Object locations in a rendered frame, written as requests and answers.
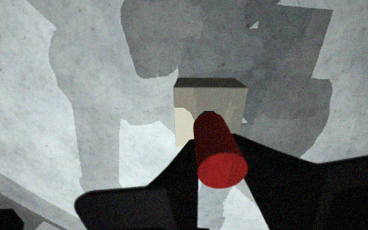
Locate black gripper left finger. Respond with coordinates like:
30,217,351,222
74,139,199,230

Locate dark red cylinder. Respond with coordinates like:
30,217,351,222
193,113,247,189

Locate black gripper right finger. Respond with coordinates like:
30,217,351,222
232,134,368,230

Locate beige square block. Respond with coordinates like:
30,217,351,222
173,78,248,147

